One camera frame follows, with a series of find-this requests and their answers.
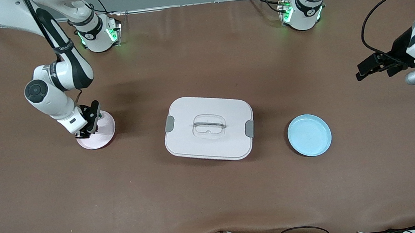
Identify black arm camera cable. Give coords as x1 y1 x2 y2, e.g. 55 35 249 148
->
357 0 415 69
23 0 84 108

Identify brown table mat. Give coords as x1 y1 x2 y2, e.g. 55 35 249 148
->
0 0 415 233

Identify blue round plate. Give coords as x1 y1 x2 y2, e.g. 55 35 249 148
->
286 112 334 159

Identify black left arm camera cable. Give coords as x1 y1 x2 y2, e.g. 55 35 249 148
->
357 0 415 69

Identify metal table edge strip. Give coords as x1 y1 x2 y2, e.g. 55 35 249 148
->
0 0 289 28

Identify pink round plate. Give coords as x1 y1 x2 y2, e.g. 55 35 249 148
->
74 109 118 151

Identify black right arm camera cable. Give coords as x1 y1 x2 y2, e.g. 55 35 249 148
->
23 0 84 108

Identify white lidded box, grey latches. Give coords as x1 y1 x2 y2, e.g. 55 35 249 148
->
161 90 258 167

